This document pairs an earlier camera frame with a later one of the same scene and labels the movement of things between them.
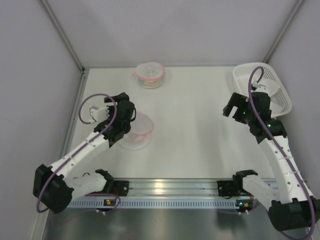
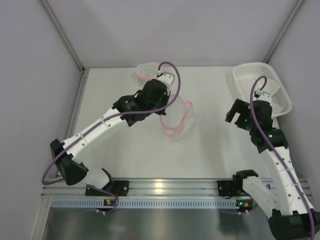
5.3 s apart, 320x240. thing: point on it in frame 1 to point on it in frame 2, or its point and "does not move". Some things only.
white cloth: x=272 y=86 to x=278 y=98
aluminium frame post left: x=83 y=69 does not move
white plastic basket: x=280 y=102 does not move
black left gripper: x=116 y=135 to x=164 y=99
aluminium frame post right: x=283 y=32 does not move
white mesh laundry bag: x=139 y=137 to x=179 y=120
